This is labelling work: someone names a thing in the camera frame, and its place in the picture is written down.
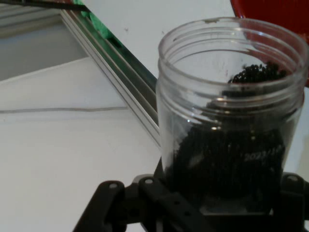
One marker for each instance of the red bowl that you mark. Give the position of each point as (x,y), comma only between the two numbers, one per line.
(277,9)

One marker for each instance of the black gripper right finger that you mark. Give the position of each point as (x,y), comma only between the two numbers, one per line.
(294,205)

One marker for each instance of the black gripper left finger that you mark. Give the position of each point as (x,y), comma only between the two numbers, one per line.
(135,207)

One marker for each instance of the clear jar of black seeds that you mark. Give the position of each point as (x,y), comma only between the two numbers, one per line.
(217,108)

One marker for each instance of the black tripod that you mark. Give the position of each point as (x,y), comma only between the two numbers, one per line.
(72,7)

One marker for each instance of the aluminium wall rail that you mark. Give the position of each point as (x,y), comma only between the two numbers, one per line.
(116,79)

